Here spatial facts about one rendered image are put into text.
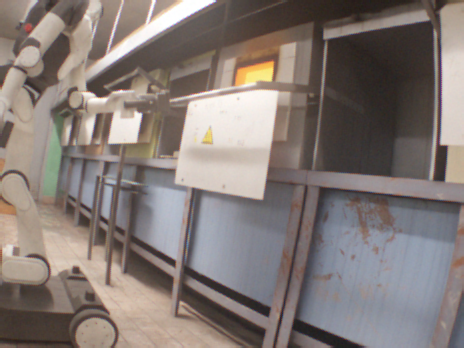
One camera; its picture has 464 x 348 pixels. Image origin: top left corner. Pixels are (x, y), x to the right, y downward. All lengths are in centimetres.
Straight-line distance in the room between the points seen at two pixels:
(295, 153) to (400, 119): 69
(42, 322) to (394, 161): 171
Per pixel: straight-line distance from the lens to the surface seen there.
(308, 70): 140
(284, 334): 136
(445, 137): 91
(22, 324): 145
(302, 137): 133
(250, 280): 156
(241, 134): 137
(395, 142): 180
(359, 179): 115
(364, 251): 119
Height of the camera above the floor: 75
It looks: 2 degrees up
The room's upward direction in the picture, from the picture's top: 9 degrees clockwise
